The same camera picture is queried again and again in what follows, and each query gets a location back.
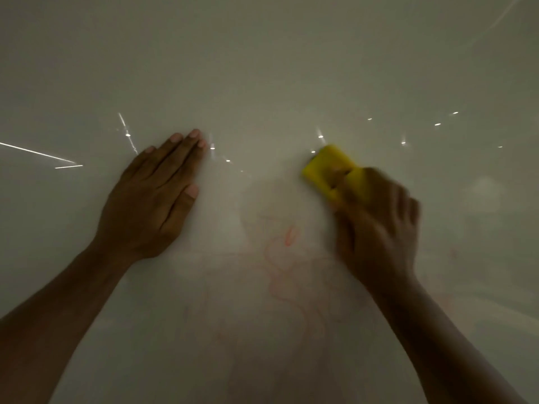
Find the person's left hand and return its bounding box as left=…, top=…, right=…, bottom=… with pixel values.
left=90, top=129, right=208, bottom=261

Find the person's right hand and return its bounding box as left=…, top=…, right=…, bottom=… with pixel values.
left=332, top=167, right=422, bottom=291

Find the yellow whiteboard eraser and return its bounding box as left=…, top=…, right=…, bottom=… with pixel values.
left=301, top=144, right=373, bottom=205

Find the white glossy whiteboard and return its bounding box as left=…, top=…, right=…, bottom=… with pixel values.
left=0, top=0, right=539, bottom=404

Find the person's right forearm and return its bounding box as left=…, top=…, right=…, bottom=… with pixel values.
left=370, top=277, right=527, bottom=404

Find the person's left forearm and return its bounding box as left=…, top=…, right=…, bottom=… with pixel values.
left=0, top=244, right=131, bottom=404

